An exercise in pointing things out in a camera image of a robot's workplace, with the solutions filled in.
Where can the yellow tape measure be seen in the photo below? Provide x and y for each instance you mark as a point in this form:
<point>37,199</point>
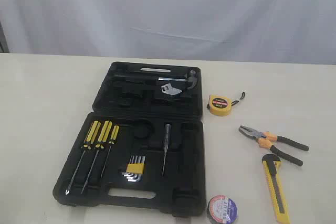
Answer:
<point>222,106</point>

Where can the orange-black combination pliers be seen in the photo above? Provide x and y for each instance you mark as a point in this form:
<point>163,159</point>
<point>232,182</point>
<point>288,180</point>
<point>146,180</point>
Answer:
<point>267,140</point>

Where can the yellow utility knife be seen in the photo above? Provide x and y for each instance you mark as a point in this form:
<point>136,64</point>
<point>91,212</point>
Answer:
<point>271,164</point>

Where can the black electrical tape roll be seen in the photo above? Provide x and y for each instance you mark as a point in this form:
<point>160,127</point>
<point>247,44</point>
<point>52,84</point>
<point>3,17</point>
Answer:
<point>222,209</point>

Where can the black plastic tool case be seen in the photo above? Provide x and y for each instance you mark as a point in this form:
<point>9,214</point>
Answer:
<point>142,109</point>

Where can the small yellow-black screwdriver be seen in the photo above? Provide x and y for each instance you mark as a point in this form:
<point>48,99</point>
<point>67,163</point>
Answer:
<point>111,141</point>

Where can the middle yellow-black screwdriver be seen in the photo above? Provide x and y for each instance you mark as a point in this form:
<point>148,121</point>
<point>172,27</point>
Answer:
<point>99,145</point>

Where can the large yellow-black screwdriver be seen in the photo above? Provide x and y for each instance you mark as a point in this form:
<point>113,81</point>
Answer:
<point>87,145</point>

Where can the hex key set yellow holder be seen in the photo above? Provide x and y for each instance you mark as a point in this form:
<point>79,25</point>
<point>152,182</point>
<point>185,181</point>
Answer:
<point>135,169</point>

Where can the white backdrop curtain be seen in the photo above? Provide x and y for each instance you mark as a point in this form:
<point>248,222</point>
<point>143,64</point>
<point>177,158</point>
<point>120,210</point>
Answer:
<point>286,31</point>

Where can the claw hammer black handle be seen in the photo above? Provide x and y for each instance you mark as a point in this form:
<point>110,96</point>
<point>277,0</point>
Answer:
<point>190,78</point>

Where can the clear handled tester screwdriver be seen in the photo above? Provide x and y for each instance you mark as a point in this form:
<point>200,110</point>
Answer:
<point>166,143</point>

